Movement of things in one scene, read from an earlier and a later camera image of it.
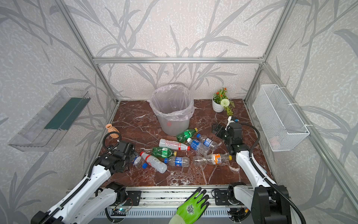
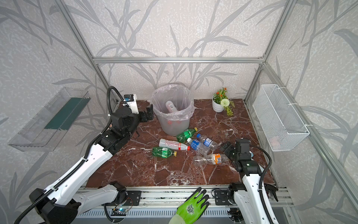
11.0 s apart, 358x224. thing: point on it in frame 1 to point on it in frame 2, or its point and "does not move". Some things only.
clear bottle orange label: [216, 158] does not move
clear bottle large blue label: [196, 145] does not move
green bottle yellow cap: [163, 152] does not move
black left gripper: [130, 152] to [148, 114]
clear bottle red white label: [173, 145] does not move
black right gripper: [223, 132] to [229, 148]
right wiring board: [238, 214] does not move
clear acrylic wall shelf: [44, 131] does not move
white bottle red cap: [154, 162] to [171, 106]
